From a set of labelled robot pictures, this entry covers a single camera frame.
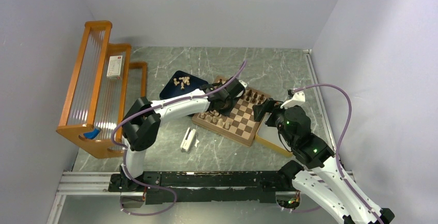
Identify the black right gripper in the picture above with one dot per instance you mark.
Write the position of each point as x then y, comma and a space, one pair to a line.
270, 105

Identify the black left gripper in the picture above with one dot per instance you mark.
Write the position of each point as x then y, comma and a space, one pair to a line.
225, 112

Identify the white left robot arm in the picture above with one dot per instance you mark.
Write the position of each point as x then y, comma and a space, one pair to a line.
141, 125

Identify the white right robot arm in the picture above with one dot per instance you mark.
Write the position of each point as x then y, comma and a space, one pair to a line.
315, 170

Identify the pile of light chess pieces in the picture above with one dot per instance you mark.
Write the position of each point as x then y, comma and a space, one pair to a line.
182, 82

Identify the yellow tray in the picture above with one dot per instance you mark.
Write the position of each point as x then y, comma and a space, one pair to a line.
268, 137

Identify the wooden chessboard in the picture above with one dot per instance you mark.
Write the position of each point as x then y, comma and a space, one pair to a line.
243, 127

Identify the dark blue tray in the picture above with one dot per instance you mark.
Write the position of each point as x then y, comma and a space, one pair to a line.
170, 91

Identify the white stapler-like device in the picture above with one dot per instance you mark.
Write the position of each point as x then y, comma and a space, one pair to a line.
188, 139

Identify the white card box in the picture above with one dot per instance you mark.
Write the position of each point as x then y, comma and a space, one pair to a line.
114, 66

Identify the orange wooden rack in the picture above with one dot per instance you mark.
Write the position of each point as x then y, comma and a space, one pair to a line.
93, 100

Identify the blue object on rack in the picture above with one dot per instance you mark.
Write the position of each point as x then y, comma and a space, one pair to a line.
93, 134

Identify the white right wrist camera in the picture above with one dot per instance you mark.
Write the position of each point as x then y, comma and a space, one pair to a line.
294, 99

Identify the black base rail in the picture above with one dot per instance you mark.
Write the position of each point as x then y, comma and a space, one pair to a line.
224, 186

